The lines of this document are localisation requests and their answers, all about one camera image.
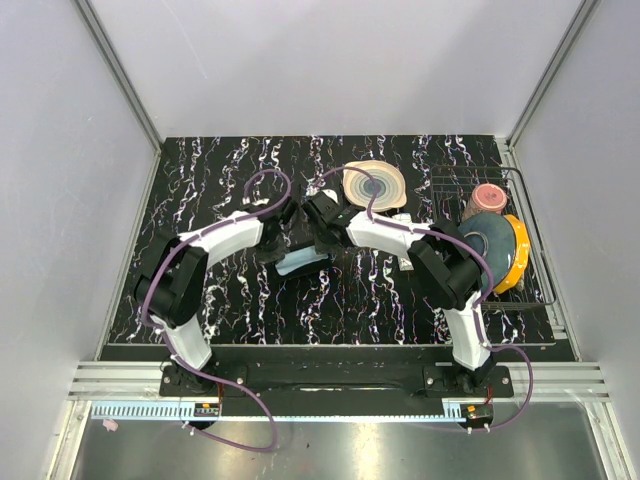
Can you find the white geometric glasses case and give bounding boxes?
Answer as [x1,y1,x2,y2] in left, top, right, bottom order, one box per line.
[392,212,417,272]

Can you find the black rectangular glasses case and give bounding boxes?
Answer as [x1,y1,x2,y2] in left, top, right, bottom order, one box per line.
[274,242,332,282]

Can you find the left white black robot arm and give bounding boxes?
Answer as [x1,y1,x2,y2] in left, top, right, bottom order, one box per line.
[134,196,298,396]

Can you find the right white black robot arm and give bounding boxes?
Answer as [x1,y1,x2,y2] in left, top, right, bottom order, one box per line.
[302,190,495,397]

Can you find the beige plate with blue rings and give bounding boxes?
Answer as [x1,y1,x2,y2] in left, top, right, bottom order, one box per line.
[342,160,407,213]

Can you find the pink cup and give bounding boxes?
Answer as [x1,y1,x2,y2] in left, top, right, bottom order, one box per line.
[466,183,508,216]

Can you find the dark blue bowl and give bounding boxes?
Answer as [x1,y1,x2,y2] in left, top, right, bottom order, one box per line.
[458,212,514,286]

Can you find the yellow bowl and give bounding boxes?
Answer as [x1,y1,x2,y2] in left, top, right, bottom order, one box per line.
[493,214,531,294]

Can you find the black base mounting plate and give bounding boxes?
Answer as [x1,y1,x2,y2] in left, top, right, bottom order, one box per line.
[158,342,515,401]

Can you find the black wire dish rack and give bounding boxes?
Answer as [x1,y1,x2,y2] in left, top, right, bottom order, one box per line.
[431,165,557,310]

